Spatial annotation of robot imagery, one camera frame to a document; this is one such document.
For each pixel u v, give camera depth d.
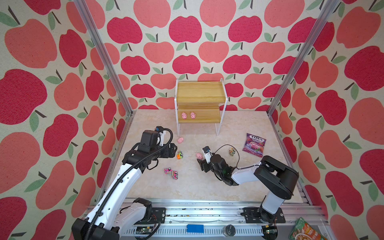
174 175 0.86
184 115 0.95
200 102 0.81
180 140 1.01
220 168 0.70
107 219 0.39
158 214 0.75
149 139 0.56
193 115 0.95
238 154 0.95
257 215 0.73
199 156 0.93
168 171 0.88
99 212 0.39
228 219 0.73
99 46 0.83
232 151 0.95
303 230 0.69
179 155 0.95
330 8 0.70
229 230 0.62
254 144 0.98
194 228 0.69
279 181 0.47
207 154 0.78
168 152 0.66
